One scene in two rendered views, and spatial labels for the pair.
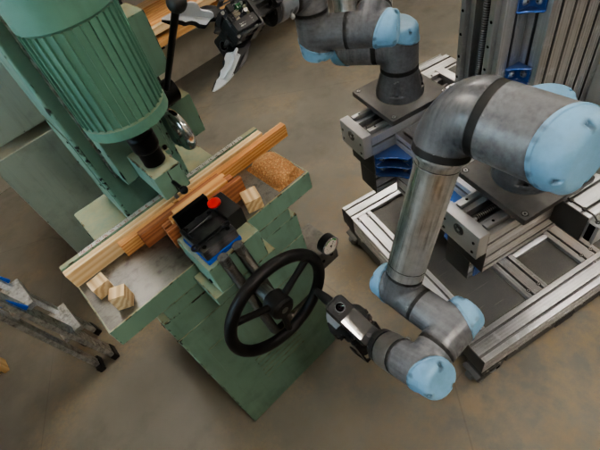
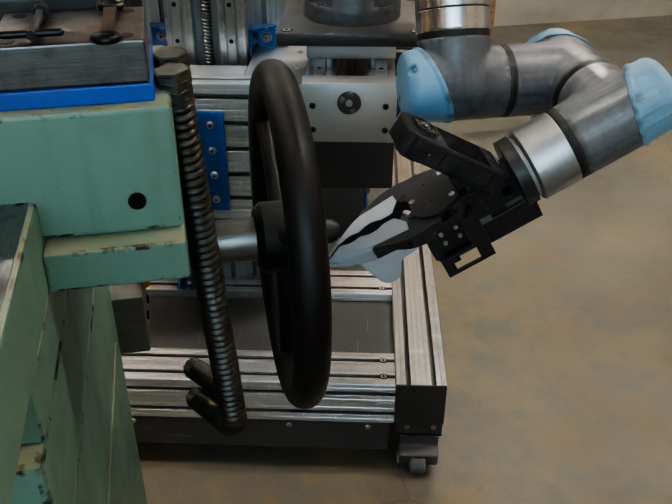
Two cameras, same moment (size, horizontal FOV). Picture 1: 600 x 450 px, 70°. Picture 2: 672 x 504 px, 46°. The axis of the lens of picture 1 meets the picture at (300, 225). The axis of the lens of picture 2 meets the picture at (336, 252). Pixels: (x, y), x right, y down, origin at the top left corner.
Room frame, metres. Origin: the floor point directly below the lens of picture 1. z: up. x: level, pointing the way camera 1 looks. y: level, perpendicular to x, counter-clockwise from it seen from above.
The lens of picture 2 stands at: (0.31, 0.64, 1.14)
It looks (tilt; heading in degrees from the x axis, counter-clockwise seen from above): 31 degrees down; 288
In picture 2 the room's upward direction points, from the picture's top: straight up
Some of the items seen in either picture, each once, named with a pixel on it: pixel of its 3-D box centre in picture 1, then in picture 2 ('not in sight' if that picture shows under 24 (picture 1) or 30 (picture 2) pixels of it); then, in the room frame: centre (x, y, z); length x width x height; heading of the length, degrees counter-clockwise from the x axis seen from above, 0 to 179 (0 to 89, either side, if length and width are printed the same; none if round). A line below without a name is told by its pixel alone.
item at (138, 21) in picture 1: (136, 43); not in sight; (1.09, 0.25, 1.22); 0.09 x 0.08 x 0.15; 30
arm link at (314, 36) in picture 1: (321, 32); not in sight; (0.92, -0.17, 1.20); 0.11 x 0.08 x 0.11; 61
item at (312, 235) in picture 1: (315, 246); (97, 310); (0.83, -0.03, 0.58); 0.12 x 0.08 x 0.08; 30
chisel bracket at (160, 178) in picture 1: (160, 171); not in sight; (0.84, 0.28, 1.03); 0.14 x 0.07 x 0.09; 30
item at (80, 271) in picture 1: (174, 203); not in sight; (0.84, 0.29, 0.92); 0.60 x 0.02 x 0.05; 120
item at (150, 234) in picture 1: (183, 209); not in sight; (0.80, 0.27, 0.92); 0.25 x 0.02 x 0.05; 120
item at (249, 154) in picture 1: (210, 184); not in sight; (0.87, 0.19, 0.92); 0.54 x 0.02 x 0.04; 120
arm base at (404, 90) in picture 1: (399, 77); not in sight; (1.15, -0.44, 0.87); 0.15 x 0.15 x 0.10
